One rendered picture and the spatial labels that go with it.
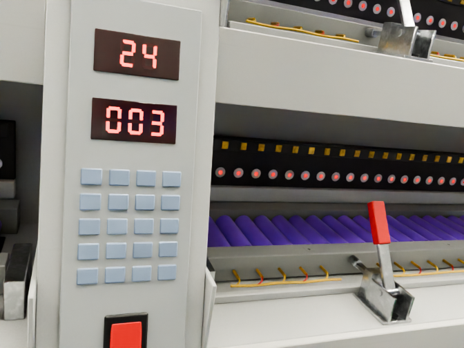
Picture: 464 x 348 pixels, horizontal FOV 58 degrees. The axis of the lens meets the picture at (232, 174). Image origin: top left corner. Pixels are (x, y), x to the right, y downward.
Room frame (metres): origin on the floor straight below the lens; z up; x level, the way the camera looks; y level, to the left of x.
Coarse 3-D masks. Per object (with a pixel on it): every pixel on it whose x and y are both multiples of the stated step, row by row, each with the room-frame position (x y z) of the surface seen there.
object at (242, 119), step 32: (0, 96) 0.39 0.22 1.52; (32, 96) 0.40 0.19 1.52; (32, 128) 0.40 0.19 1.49; (224, 128) 0.47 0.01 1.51; (256, 128) 0.48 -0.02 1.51; (288, 128) 0.50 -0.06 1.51; (320, 128) 0.51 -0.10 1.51; (352, 128) 0.53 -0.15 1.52; (384, 128) 0.55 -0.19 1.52; (416, 128) 0.56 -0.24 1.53; (448, 128) 0.59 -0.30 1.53; (32, 160) 0.40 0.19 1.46; (32, 192) 0.40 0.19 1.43
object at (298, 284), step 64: (256, 192) 0.45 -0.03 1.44; (320, 192) 0.48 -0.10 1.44; (384, 192) 0.52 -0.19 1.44; (448, 192) 0.56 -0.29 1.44; (256, 256) 0.34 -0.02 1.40; (320, 256) 0.36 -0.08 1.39; (384, 256) 0.33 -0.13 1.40; (448, 256) 0.42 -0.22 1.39; (256, 320) 0.29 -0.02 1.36; (320, 320) 0.31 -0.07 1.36; (384, 320) 0.31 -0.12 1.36; (448, 320) 0.33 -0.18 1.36
